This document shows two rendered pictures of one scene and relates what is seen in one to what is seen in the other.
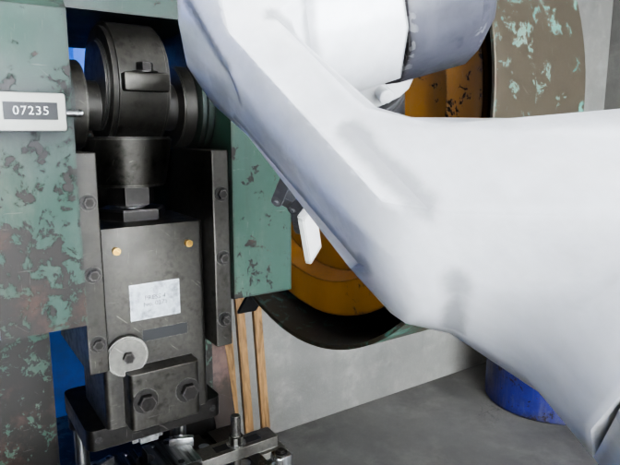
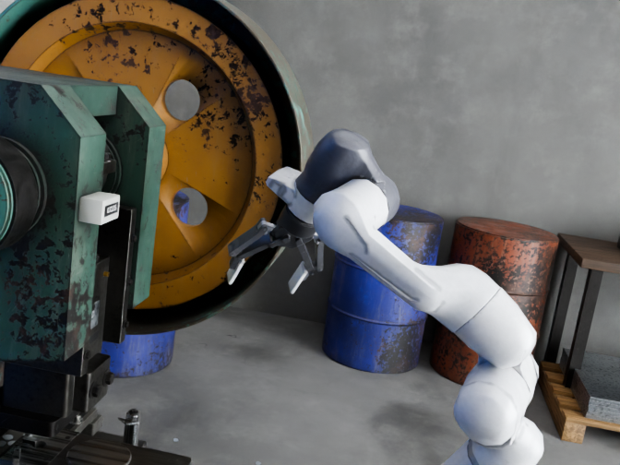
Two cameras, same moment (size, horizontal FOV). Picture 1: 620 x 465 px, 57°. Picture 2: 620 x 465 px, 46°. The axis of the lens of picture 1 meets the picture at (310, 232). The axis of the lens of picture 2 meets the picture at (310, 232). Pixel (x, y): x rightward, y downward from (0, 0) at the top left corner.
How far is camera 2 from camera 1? 107 cm
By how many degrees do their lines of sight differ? 48
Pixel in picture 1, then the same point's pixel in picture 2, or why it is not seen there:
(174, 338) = (93, 343)
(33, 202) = (83, 264)
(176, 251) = (100, 280)
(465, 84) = (269, 170)
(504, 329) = (447, 310)
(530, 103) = not seen: hidden behind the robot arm
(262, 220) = (146, 253)
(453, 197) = (444, 287)
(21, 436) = not seen: outside the picture
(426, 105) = (229, 171)
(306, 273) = not seen: hidden behind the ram
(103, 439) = (58, 425)
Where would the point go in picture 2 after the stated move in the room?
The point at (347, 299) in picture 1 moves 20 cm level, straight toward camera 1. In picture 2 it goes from (153, 297) to (202, 325)
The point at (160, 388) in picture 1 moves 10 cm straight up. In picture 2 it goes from (98, 379) to (101, 330)
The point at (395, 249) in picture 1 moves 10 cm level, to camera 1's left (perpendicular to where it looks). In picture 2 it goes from (434, 297) to (397, 306)
